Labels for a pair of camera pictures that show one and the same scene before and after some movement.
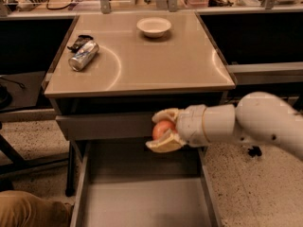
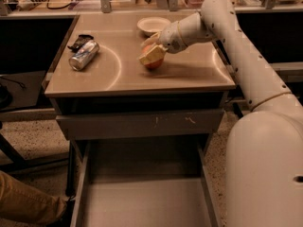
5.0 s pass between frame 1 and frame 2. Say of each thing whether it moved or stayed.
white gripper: moved
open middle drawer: stayed
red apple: moved
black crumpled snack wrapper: stayed
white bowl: stayed
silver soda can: stayed
